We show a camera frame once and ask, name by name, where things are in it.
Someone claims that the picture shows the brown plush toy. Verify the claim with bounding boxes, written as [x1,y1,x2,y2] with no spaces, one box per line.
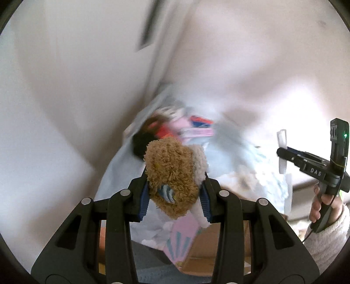
[143,137,209,228]

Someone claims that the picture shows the long pink box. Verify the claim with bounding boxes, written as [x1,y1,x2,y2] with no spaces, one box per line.
[180,127,214,139]

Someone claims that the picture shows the right forearm fluffy sleeve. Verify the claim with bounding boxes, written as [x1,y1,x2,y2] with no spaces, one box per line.
[304,205,349,274]

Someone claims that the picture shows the right hand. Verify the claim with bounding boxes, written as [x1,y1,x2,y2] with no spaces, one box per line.
[309,184,343,226]

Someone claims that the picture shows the red small box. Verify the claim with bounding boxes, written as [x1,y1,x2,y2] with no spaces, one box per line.
[154,123,177,139]

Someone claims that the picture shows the cardboard box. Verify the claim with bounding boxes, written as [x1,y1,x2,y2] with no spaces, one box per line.
[98,221,254,278]

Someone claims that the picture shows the red blue pink box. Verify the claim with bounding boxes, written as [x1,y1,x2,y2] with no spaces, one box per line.
[190,115,213,128]

